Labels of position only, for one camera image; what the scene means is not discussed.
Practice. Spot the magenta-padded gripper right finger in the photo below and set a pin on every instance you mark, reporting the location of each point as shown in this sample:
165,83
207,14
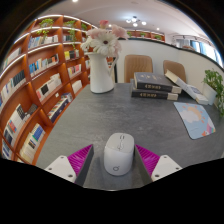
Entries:
165,166

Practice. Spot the green plant in white pot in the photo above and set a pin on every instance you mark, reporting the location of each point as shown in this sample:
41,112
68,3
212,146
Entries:
213,86

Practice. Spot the thick white book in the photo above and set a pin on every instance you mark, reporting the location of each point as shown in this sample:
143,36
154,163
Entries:
176,80

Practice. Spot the white computer mouse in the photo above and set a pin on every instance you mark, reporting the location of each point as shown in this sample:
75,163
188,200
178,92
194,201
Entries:
119,153

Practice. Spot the window with curtains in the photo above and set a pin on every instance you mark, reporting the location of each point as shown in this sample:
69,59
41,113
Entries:
200,46

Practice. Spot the white pitcher vase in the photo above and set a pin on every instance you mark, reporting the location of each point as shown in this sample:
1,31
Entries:
100,75

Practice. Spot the blue and white book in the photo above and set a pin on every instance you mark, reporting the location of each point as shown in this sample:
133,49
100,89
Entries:
198,95

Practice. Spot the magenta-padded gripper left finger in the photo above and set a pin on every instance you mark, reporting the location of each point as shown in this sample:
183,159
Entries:
63,166

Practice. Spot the pink and white flower bouquet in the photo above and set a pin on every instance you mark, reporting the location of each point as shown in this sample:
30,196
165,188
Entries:
105,40

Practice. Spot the tan upholstered chair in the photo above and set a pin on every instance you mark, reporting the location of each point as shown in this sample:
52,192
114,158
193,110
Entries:
173,68
138,66

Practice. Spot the cloud and sun mouse pad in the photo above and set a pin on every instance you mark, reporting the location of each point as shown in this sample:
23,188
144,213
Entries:
195,120

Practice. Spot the ceiling light cluster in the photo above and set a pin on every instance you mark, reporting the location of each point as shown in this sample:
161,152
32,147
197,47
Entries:
134,20

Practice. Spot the tall wooden bookshelf unit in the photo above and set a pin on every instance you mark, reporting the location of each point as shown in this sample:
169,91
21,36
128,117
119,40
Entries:
36,86

